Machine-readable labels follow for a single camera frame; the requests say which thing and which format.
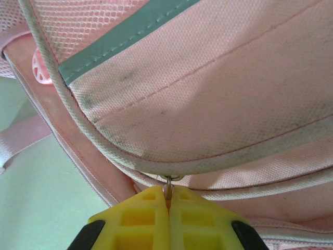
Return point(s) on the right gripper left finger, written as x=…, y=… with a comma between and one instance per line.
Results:
x=135, y=224

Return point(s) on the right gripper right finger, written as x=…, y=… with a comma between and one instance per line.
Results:
x=200, y=226

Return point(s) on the pink student backpack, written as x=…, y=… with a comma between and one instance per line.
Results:
x=208, y=104

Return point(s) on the mint green lunch bag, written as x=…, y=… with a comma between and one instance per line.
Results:
x=39, y=195

